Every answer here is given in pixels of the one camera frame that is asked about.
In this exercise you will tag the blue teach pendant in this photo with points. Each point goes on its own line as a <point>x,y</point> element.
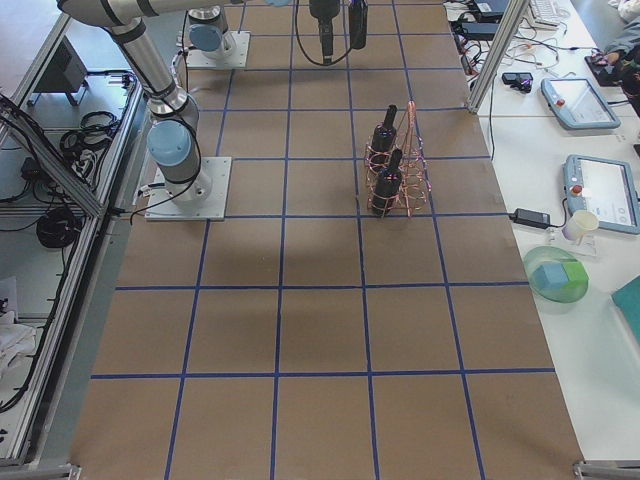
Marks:
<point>578,104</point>
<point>605,188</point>

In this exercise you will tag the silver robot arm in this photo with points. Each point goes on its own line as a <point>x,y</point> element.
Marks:
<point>172,139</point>
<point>215,17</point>

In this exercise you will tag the aluminium frame post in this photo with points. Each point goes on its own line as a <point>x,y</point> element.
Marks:
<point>502,39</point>

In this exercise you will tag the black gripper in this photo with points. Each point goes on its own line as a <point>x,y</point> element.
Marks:
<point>318,10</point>

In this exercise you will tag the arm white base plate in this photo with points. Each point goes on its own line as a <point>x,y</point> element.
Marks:
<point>213,50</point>
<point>205,199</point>

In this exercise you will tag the dark bottle in basket front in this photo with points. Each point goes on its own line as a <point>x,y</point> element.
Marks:
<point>387,185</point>

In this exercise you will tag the blue teach pendant far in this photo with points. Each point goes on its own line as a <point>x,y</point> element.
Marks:
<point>578,104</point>

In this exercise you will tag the white crumpled cloth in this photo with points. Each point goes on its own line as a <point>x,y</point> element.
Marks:
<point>17,340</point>

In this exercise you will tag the dark bottle in basket rear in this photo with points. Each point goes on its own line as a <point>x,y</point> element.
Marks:
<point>383,139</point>

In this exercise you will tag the green plastic bowl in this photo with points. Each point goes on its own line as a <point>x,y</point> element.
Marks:
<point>555,274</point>

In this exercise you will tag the white paper cup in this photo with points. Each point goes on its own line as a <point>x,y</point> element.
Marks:
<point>581,222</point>

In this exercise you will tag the dark glass wine bottle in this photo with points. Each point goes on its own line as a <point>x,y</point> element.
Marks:
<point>358,23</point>

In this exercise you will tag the copper wire wine basket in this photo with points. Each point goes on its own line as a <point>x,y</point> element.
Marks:
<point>415,188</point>

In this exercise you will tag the dark bottle in basket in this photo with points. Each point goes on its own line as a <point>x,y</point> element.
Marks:
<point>387,185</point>
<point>383,139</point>

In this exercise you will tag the black power adapter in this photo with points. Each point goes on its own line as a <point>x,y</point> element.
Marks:
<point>530,218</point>

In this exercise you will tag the blue teach pendant near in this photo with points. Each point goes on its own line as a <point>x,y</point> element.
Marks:
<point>605,188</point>

